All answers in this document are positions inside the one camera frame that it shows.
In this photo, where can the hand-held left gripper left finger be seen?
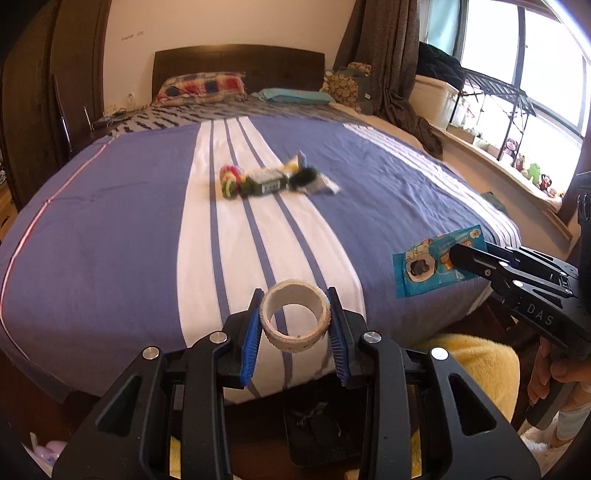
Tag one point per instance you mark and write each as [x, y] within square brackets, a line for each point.
[248, 344]

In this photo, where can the pink toy figure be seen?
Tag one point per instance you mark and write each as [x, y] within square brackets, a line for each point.
[510, 148]

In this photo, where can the dark wooden headboard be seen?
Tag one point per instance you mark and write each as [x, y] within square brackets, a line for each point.
[277, 62]

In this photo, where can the brown curtain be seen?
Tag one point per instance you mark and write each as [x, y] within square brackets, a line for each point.
[392, 60]

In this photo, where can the white storage box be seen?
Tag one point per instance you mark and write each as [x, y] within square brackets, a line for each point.
[431, 102]

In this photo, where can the person's right hand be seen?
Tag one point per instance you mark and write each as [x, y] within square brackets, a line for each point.
[568, 371]

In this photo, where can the grey zigzag blanket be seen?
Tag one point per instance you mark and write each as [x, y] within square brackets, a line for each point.
[194, 116]

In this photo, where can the grey green bag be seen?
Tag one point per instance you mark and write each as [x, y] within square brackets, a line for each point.
[367, 94]

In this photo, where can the black trash bin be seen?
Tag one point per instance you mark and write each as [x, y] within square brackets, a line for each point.
[318, 444]

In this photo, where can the black drying rack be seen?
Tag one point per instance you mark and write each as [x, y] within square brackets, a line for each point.
[498, 90]

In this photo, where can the white fluffy slipper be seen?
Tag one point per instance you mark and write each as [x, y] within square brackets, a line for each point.
[535, 445]

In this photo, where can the brown floral cushion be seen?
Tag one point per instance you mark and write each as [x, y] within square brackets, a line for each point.
[344, 87]

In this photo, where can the dark nightstand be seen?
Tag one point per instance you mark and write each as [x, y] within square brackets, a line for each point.
[94, 131]

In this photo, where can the dark wooden wardrobe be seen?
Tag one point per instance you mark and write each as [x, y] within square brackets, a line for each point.
[41, 92]

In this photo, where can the yellow blue wrapper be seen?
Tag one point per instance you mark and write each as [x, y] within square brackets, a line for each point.
[298, 161]

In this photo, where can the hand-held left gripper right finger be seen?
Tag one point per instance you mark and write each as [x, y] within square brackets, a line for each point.
[338, 344]

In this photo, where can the green frog toy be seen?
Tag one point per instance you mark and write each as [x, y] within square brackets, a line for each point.
[535, 173]

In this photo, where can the white tape roll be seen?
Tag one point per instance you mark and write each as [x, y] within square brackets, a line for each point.
[295, 345]

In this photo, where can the white packet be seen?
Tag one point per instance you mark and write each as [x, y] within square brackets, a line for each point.
[325, 185]

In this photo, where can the blue printed wipes packet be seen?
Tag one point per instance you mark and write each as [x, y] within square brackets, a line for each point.
[415, 285]

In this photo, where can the teal pillow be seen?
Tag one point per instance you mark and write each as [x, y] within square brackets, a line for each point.
[295, 96]

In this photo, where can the yellow fluffy pants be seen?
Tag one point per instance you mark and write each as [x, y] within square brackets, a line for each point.
[466, 383]

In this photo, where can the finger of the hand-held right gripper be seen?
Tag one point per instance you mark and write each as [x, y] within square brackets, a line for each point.
[468, 261]
[521, 254]

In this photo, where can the purple white striped bedspread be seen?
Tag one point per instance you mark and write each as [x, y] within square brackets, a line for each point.
[129, 240]

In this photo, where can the white wall socket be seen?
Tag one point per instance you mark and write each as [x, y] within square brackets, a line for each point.
[130, 98]

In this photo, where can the black fuzzy object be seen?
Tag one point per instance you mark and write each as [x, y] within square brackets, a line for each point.
[304, 177]

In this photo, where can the dark clothes pile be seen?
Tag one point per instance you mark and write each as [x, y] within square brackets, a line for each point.
[441, 62]

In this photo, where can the pink white object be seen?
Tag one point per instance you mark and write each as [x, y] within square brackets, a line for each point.
[48, 450]

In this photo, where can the plaid pillow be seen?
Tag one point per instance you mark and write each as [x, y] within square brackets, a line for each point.
[203, 87]

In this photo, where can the green cloth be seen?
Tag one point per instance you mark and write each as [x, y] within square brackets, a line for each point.
[495, 201]

